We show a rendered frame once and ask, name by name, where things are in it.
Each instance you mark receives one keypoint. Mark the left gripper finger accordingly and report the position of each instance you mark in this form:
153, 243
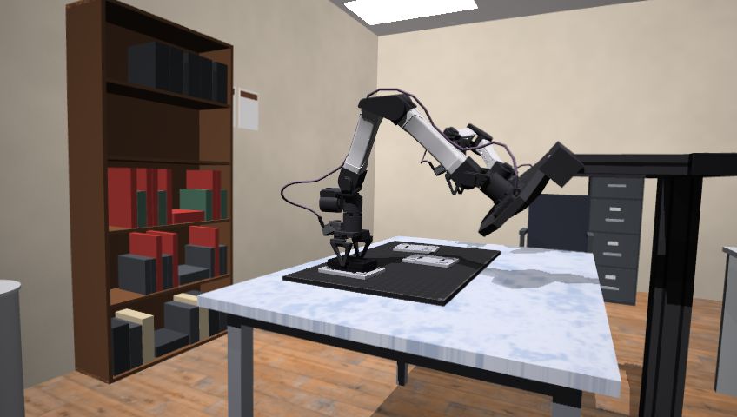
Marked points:
355, 243
347, 246

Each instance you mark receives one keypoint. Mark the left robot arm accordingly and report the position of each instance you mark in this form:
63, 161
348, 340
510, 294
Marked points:
400, 110

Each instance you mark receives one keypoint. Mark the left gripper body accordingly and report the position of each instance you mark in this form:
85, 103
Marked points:
350, 227

